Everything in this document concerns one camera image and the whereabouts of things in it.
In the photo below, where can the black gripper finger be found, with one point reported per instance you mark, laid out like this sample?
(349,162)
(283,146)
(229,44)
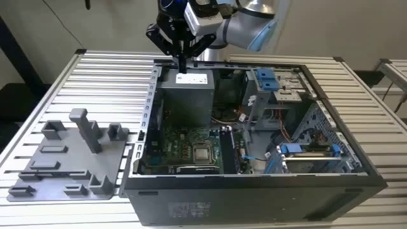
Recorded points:
(201,45)
(162,38)

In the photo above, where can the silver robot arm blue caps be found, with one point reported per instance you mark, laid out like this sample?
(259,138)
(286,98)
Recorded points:
(249,26)

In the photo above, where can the black RAM slot bank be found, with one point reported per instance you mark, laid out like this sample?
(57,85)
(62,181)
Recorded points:
(226,152)

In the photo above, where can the blue drive latch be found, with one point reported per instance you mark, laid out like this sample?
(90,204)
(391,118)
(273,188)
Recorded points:
(267,78)

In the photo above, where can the grey power supply unit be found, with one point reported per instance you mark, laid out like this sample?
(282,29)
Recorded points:
(186,105)

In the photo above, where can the black table corner cap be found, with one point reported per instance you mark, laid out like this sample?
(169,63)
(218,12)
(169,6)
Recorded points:
(339,59)
(81,51)

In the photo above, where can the black hanging tool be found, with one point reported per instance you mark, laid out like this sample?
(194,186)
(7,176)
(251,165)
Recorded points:
(87,4)

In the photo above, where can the metal drive cage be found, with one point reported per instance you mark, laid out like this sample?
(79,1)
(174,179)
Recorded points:
(286,96)

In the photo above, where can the green motherboard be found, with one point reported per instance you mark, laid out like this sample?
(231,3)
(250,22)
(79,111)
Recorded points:
(175,140)

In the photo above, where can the CPU socket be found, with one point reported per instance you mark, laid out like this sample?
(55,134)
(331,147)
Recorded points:
(203,144)

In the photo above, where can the black desk leg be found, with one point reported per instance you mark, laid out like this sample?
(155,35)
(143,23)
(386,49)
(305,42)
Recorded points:
(19,52)

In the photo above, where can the silver CPU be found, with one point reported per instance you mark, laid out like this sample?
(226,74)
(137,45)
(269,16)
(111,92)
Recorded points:
(203,155)

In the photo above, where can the teal board connector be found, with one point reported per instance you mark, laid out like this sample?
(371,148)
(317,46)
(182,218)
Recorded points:
(154,160)

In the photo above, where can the blue disk carrier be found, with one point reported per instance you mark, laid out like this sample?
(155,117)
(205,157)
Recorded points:
(293,148)

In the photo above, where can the black graphics card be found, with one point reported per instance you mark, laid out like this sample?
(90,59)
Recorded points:
(197,169)

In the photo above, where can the black box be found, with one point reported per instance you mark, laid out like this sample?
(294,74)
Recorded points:
(369,77)

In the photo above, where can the grey plastic parts rack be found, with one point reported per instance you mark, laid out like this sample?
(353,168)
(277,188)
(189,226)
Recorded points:
(63,152)

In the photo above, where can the silver hard disk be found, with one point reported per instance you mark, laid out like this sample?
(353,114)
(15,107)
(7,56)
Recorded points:
(305,164)

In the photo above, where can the aluminium side table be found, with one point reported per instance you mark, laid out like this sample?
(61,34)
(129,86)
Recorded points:
(391,69)

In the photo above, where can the black PC case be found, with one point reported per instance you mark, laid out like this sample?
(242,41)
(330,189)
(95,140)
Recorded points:
(222,205)

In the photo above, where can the metal disk bay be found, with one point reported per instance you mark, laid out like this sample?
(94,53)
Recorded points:
(345,164)

